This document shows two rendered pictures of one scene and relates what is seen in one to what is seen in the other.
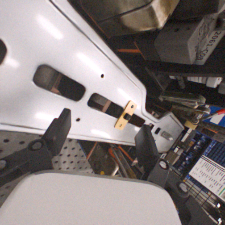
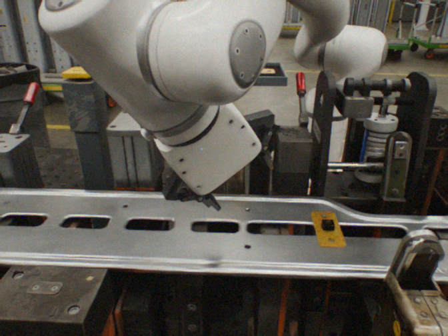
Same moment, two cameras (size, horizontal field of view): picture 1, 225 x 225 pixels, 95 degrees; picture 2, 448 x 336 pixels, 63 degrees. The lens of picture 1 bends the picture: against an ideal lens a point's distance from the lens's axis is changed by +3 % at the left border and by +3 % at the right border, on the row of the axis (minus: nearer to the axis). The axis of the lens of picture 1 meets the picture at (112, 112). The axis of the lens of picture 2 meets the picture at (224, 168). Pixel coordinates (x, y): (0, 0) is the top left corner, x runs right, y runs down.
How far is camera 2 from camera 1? 0.52 m
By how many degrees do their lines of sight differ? 79
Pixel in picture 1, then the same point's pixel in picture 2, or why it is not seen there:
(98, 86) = (250, 216)
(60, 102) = (218, 236)
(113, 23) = (230, 183)
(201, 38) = (295, 134)
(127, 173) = (401, 250)
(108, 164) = (385, 301)
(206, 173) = not seen: outside the picture
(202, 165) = not seen: outside the picture
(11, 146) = not seen: outside the picture
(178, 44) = (281, 148)
